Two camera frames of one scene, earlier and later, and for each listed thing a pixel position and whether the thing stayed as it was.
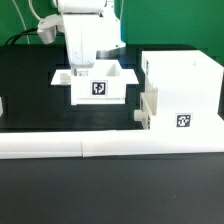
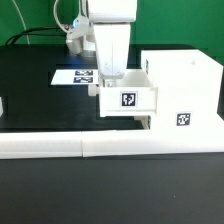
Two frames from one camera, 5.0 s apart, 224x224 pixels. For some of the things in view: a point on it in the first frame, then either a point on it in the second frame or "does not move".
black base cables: (11, 40) does not move
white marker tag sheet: (97, 77) does not move
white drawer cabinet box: (189, 89) does not move
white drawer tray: (106, 84) → (127, 97)
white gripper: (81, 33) → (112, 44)
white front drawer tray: (148, 107) → (140, 121)
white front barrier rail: (59, 145) does not move
